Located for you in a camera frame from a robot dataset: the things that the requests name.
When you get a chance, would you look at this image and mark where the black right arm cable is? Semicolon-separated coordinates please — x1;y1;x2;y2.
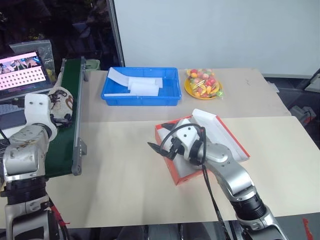
159;123;230;240

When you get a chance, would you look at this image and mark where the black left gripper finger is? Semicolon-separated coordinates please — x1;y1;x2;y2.
48;89;68;101
56;113;74;127

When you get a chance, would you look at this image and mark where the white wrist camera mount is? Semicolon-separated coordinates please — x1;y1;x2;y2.
171;118;202;161
23;92;59;137

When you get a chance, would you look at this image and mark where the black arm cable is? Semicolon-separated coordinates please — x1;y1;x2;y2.
159;123;230;240
47;196;73;240

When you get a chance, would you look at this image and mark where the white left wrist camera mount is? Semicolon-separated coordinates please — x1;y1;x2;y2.
23;92;59;137

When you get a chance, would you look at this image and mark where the grey equipment piece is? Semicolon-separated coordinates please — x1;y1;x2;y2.
303;67;320;94
289;104;319;124

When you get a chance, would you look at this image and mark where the clear plastic zip bag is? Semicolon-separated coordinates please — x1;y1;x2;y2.
9;39;55;84

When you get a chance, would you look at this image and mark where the thin white foam bar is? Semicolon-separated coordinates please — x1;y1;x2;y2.
103;92;133;98

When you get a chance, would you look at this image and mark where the long white foam strip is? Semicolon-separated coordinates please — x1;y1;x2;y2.
106;67;141;87

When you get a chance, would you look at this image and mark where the white foam block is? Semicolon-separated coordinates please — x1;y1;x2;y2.
126;76;164;97

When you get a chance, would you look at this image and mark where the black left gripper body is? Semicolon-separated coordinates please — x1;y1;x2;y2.
49;113;60;127

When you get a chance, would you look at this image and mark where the white partition panel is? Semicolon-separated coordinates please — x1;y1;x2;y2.
112;0;320;76

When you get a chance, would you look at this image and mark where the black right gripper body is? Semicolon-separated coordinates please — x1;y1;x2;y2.
167;137;186;158

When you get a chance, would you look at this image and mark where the blue plastic bin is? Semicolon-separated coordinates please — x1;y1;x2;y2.
100;66;183;107

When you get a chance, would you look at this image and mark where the clear bag of toy fruits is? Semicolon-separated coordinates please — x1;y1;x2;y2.
185;67;225;100

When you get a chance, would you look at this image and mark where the small green bin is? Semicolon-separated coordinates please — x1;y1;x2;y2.
84;58;101;72

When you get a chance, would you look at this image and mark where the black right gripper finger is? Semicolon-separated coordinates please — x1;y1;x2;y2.
158;150;177;161
147;141;172;155

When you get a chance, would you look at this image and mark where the monitor screen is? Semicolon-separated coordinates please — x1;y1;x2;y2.
0;50;57;102

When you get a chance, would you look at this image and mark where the white shoe with black laces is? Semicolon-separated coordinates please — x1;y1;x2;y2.
47;85;75;126

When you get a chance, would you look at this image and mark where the green conveyor belt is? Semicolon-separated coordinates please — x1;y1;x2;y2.
44;56;90;179

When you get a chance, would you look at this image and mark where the ribbed metal pole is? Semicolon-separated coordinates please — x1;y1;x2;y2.
108;0;126;68

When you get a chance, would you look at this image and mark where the yellow plate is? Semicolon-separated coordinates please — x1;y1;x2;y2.
183;76;223;100

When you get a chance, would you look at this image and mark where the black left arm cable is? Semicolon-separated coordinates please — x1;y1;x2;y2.
47;196;73;240

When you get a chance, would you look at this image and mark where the orange shoebox with white inside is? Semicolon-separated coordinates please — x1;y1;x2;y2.
154;108;252;187

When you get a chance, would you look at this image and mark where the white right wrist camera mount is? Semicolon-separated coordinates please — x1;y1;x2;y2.
171;118;202;161

